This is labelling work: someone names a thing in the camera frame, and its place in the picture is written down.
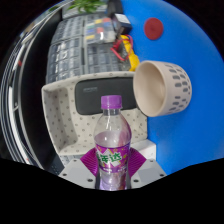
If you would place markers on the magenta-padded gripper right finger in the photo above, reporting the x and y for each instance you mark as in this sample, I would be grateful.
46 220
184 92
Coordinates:
149 172

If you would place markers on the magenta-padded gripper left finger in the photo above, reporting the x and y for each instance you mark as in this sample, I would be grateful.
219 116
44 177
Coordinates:
76 173

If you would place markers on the purple-capped clear drink bottle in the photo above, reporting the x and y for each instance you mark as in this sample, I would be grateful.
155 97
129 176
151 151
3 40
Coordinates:
112 140

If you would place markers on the beige dotted tray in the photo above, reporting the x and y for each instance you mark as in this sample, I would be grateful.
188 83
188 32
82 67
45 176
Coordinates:
70 123

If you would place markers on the black zip case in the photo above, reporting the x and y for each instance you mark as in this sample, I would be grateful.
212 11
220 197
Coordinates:
100 93

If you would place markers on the beige patterned ceramic mug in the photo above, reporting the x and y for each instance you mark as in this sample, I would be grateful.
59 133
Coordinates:
166 88

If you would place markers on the black shelf unit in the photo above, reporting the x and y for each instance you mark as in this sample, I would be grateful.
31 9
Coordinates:
23 100

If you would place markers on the yellow multimeter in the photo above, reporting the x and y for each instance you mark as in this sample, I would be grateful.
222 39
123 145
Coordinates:
131 56

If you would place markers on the low grey drawer cabinet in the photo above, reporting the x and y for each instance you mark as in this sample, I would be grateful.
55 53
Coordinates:
103 58

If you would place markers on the narrow grey drawer cabinet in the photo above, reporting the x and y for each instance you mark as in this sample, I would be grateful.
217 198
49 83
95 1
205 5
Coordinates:
68 30

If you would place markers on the flat round red coaster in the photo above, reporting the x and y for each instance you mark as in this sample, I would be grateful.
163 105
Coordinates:
153 28

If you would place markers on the clear organizer with coloured parts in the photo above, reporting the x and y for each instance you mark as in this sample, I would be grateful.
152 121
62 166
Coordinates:
98 30

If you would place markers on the black box with blue label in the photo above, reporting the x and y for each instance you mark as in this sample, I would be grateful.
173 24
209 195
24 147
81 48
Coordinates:
121 22

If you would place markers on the large green potted plant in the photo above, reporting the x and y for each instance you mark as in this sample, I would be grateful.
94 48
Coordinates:
86 5

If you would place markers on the black flat pouch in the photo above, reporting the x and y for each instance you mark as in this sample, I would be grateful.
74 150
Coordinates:
115 7

